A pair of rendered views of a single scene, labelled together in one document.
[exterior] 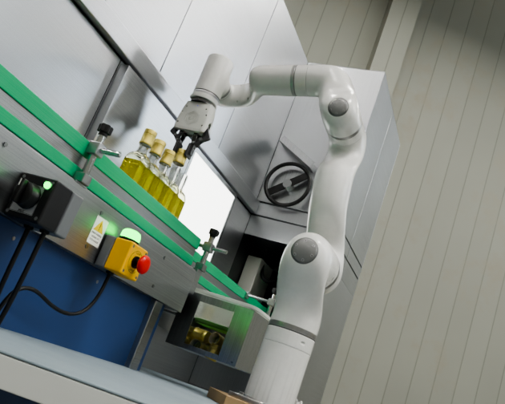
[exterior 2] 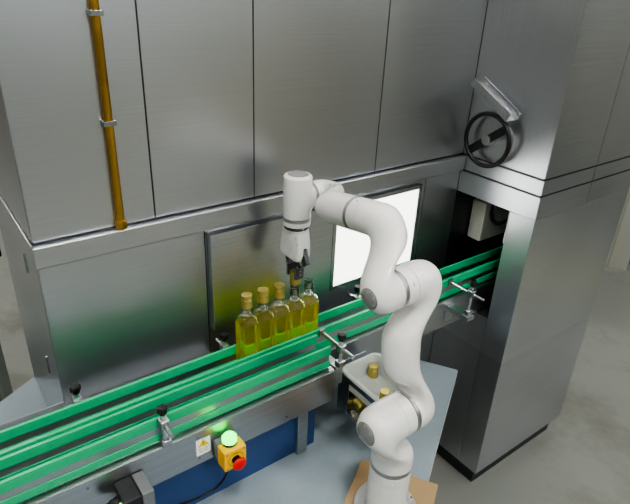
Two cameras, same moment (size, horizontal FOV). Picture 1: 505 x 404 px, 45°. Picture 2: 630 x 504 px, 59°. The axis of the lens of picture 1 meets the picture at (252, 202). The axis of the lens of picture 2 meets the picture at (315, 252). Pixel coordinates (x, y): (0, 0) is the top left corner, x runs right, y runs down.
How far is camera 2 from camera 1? 1.54 m
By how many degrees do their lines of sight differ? 50
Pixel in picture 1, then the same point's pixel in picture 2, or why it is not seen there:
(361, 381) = not seen: outside the picture
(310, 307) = (390, 463)
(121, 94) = (217, 258)
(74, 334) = (232, 477)
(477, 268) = not seen: outside the picture
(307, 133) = (505, 63)
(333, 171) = (389, 346)
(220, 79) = (298, 205)
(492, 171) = not seen: outside the picture
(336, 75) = (378, 231)
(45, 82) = (146, 307)
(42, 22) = (112, 284)
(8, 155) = (94, 488)
